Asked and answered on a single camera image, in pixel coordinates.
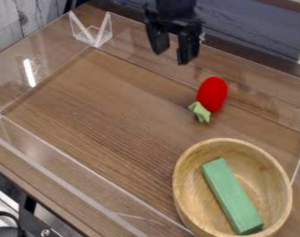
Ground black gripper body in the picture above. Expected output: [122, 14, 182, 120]
[143, 8, 203, 41]

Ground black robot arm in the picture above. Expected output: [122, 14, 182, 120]
[142, 0, 203, 65]

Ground clear acrylic enclosure wall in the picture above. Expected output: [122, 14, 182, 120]
[0, 6, 300, 237]

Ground green rectangular block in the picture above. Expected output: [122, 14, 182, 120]
[201, 157, 264, 235]

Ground black cable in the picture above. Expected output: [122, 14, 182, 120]
[0, 211, 24, 237]

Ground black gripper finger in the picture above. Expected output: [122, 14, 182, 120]
[146, 22, 170, 55]
[177, 30, 202, 65]

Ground red plush radish green leaves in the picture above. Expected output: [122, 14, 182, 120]
[189, 77, 229, 123]

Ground clear acrylic corner bracket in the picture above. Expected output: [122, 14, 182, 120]
[68, 12, 112, 48]

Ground black metal table frame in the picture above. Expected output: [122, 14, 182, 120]
[19, 195, 80, 237]

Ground wooden bowl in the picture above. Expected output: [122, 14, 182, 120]
[173, 138, 292, 237]

